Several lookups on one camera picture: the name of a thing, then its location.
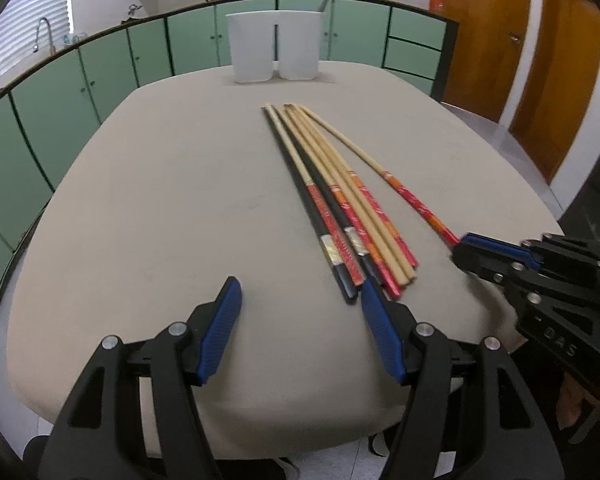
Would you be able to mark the person's right hand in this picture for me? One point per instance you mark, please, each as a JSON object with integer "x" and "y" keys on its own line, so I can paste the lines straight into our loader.
{"x": 572, "y": 402}

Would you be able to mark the plastic bottles by faucet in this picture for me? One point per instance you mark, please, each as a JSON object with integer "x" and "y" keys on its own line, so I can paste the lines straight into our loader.
{"x": 75, "y": 38}

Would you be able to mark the white two-compartment utensil holder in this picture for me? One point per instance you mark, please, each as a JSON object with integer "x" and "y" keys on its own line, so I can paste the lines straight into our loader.
{"x": 252, "y": 50}

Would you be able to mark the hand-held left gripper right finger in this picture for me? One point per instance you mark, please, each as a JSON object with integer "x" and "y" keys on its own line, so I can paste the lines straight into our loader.
{"x": 382, "y": 335}

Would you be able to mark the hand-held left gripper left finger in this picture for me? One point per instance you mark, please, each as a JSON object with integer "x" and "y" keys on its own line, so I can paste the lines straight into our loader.
{"x": 220, "y": 330}

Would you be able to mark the white window blinds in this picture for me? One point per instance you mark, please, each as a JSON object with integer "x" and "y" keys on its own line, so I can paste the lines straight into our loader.
{"x": 35, "y": 5}

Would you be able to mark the black chopstick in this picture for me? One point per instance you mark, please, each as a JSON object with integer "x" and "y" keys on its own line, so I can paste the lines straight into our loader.
{"x": 366, "y": 267}
{"x": 346, "y": 290}

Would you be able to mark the wooden door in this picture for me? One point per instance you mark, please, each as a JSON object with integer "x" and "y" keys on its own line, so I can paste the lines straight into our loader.
{"x": 485, "y": 35}
{"x": 560, "y": 85}

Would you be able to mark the green kitchen base cabinets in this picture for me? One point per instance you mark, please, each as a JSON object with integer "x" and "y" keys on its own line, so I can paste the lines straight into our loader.
{"x": 105, "y": 75}

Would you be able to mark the plain bamboo chopstick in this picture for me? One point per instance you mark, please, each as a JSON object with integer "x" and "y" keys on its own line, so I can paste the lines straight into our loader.
{"x": 405, "y": 272}

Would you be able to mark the chrome faucet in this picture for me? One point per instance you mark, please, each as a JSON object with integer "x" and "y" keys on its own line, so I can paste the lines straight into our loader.
{"x": 44, "y": 30}

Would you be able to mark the small metal kettle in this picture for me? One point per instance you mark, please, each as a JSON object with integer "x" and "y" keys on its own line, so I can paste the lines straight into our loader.
{"x": 134, "y": 12}

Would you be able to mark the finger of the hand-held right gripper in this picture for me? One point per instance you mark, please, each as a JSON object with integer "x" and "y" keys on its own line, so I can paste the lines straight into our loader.
{"x": 480, "y": 264}
{"x": 485, "y": 244}

